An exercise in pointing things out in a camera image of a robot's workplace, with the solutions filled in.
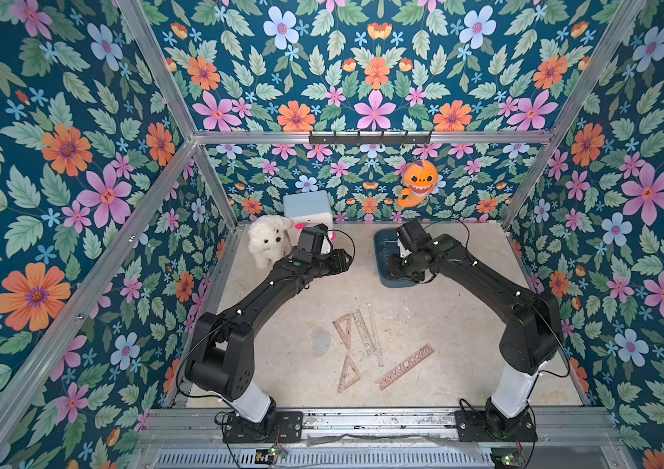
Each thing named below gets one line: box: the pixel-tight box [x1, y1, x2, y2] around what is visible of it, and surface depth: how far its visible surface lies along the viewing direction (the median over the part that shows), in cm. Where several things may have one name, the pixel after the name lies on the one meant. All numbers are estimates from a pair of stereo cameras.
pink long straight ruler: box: [374, 343, 436, 391], surface depth 86 cm
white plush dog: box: [247, 213, 294, 270], surface depth 95 cm
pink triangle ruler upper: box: [332, 312, 353, 352], surface depth 93 cm
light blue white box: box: [283, 190, 334, 232], surface depth 108 cm
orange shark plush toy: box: [398, 159, 439, 209], surface depth 100 cm
